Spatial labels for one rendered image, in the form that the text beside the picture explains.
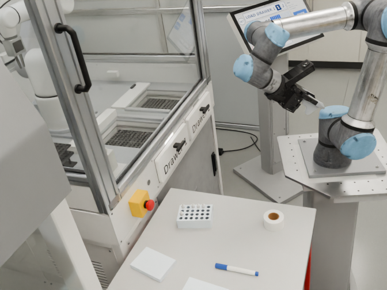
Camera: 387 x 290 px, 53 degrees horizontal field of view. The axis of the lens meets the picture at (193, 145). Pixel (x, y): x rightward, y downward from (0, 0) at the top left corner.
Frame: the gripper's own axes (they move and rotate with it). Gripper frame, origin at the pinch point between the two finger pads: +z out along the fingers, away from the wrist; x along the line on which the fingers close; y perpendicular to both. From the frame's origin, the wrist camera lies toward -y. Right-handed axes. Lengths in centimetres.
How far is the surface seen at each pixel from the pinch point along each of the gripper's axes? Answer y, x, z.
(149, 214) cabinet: 71, -3, -29
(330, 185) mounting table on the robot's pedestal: 23.9, 10.6, 22.9
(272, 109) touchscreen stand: 36, -87, 57
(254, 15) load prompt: -5, -96, 14
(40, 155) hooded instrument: 17, 53, -88
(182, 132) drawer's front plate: 46, -30, -21
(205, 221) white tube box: 53, 14, -19
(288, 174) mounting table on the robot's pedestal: 32.0, -2.1, 15.0
